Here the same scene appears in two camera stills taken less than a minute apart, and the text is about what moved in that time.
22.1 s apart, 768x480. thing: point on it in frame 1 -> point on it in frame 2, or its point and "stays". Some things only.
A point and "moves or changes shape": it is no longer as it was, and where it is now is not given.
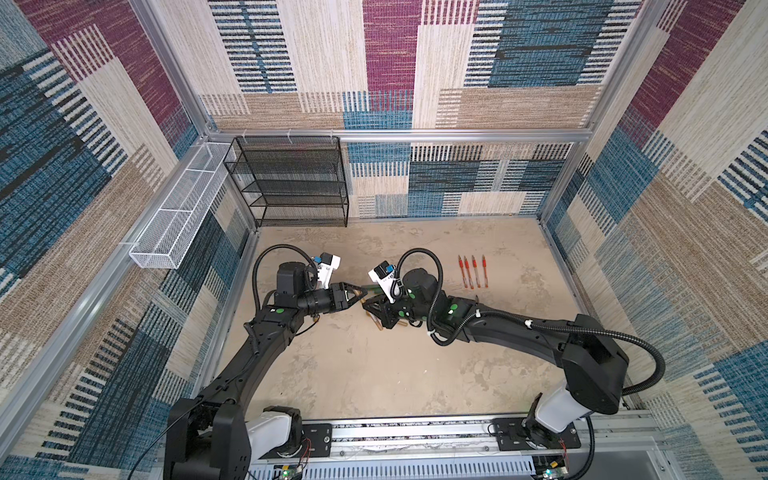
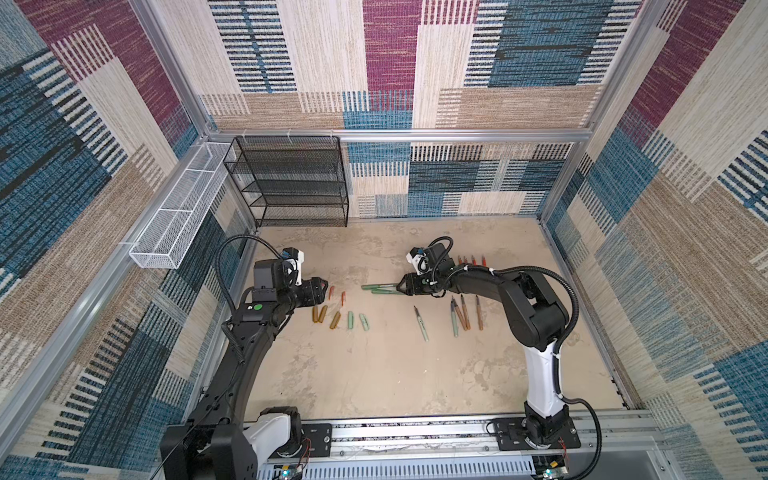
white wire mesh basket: x=166 y=241 stays
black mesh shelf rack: x=291 y=178 stays
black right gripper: x=382 y=303 -> x=411 y=285
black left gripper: x=337 y=298 -> x=311 y=292
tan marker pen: x=377 y=321 moves or changes shape
